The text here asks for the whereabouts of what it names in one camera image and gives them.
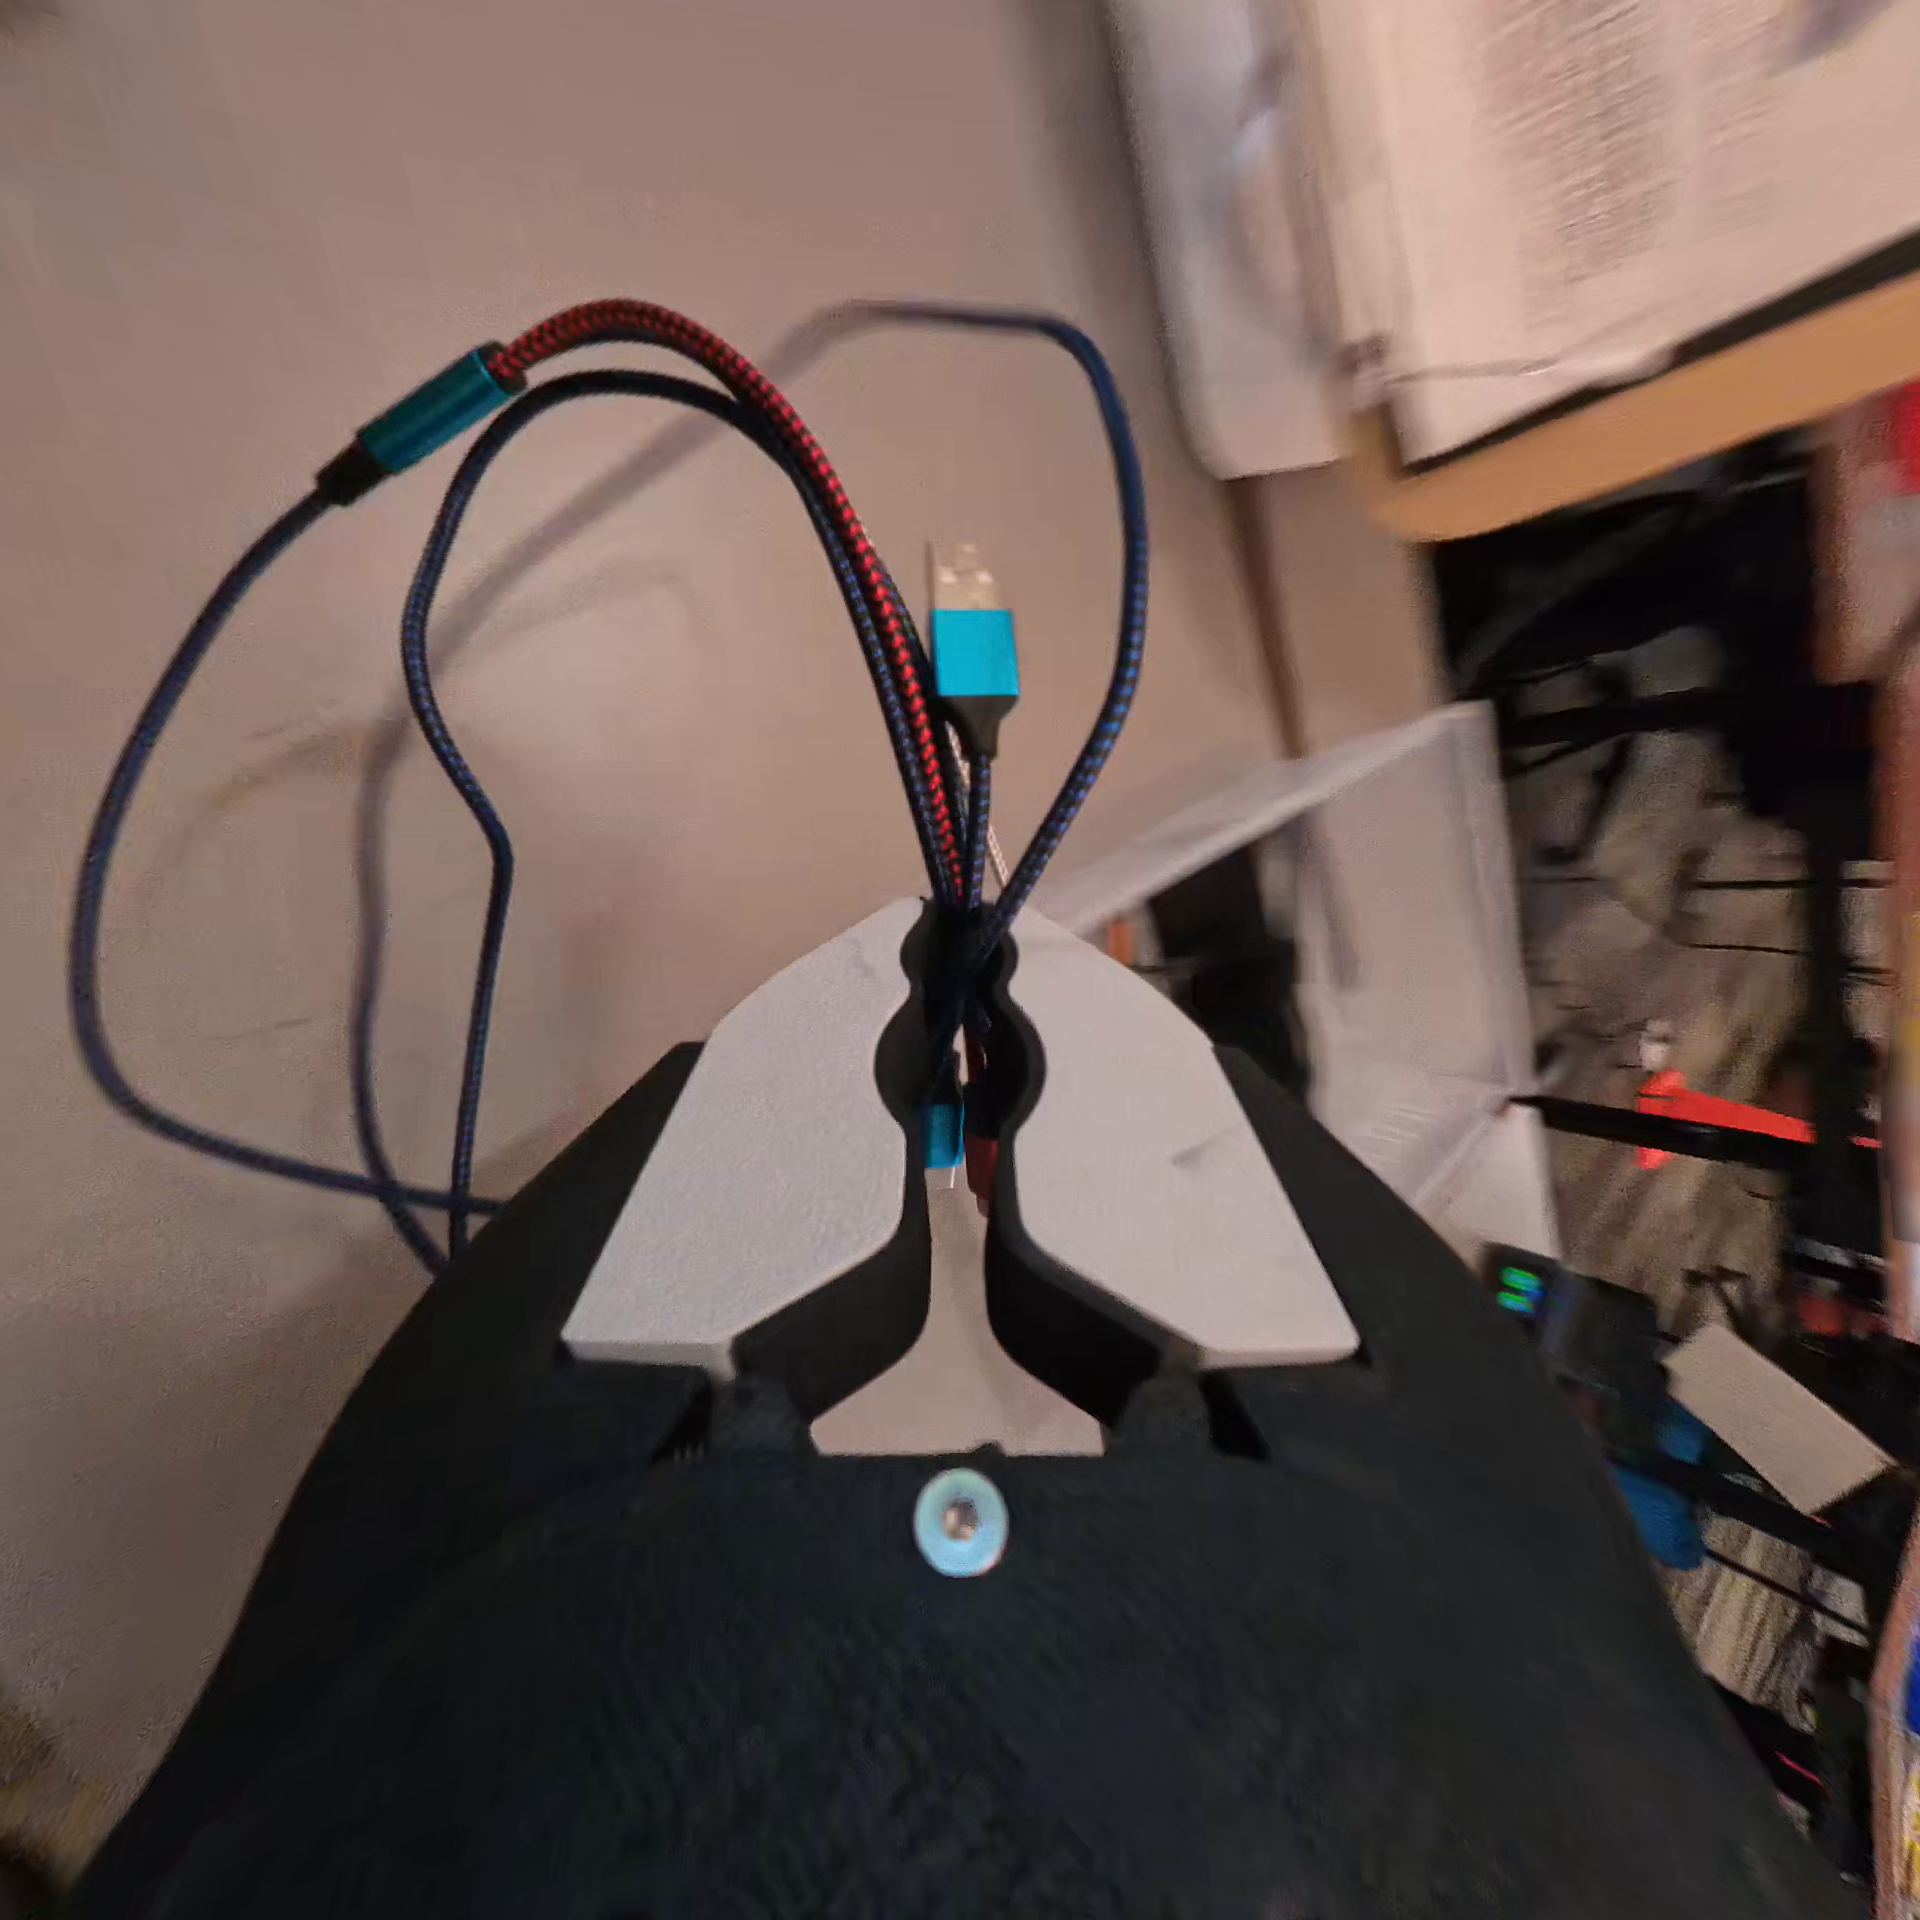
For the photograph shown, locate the red blue braided multi-head cable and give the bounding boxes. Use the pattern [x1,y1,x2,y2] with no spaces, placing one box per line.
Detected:
[66,297,1153,1278]

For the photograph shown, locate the black device green lights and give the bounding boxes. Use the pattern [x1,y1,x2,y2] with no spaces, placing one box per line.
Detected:
[1486,1245,1712,1568]

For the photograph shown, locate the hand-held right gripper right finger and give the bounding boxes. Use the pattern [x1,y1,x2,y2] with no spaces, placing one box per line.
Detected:
[983,906,1364,1426]

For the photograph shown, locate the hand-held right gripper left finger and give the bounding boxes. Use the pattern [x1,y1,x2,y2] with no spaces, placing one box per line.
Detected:
[558,896,940,1418]

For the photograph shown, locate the instruction sheet board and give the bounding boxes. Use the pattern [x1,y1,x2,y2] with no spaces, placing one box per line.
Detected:
[1102,0,1920,541]

